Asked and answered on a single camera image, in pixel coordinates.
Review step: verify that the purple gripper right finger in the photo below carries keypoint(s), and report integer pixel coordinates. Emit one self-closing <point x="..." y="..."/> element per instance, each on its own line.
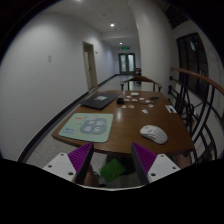
<point x="149" y="166"/>

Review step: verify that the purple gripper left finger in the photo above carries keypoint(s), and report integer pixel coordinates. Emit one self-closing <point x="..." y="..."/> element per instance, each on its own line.
<point x="72" y="166"/>

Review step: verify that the white computer mouse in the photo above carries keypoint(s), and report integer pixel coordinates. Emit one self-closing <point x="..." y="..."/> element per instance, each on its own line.
<point x="154" y="133"/>

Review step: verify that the light green mouse pad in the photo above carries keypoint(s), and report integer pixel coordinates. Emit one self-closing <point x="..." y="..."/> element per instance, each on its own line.
<point x="92" y="127"/>

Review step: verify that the green object under table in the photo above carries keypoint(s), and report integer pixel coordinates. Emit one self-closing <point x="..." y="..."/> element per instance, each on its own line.
<point x="112" y="170"/>

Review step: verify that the small white paper piece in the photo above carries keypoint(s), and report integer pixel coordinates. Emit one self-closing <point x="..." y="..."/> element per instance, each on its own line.
<point x="145" y="111"/>

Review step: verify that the white leaflet on table edge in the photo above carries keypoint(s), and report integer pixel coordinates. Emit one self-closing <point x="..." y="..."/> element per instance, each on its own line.
<point x="170" y="109"/>

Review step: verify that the black closed laptop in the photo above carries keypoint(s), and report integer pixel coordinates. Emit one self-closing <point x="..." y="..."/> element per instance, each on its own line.
<point x="100" y="100"/>

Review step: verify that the black small gadget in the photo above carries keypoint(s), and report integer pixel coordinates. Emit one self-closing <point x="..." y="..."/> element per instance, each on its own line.
<point x="154" y="98"/>

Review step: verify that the small black box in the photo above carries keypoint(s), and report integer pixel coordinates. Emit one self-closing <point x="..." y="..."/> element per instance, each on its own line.
<point x="120" y="101"/>

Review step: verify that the white card on table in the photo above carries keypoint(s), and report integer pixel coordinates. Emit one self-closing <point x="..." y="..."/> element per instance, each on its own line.
<point x="134" y="94"/>

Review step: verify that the wooden armchair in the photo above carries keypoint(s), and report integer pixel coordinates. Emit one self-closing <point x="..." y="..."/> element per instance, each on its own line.
<point x="156" y="86"/>

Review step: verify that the glass double door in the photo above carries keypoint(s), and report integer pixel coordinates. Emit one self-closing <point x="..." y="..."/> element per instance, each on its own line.
<point x="126" y="63"/>

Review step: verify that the wooden stair handrail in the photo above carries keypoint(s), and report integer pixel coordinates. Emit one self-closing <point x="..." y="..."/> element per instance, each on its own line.
<point x="199" y="76"/>

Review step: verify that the side doorway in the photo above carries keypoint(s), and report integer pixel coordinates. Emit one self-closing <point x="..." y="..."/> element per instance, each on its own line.
<point x="90" y="66"/>

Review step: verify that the dark window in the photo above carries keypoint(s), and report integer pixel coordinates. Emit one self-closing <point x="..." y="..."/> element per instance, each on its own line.
<point x="192" y="57"/>

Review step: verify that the green exit sign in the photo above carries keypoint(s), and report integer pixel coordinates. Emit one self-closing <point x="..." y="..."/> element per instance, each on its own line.
<point x="125" y="48"/>

